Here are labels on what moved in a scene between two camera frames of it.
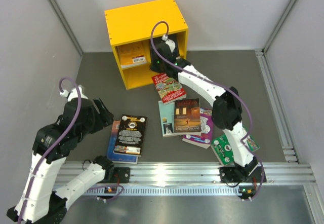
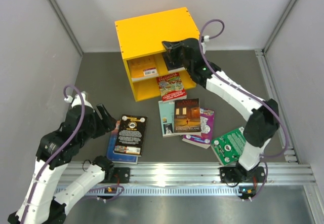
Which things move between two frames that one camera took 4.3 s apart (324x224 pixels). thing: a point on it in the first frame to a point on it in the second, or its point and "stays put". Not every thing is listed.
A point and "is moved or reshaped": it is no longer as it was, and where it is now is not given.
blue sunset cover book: x=118 y=158 stays put
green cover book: x=223 y=149 stays put
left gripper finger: x=107 y=116 to x=110 y=122
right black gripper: x=154 y=67 to x=176 y=45
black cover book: x=130 y=135 stays put
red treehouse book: x=169 y=88 is moved or reshaped
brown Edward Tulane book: x=187 y=117 stays put
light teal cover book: x=166 y=111 stays put
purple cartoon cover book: x=203 y=140 stays put
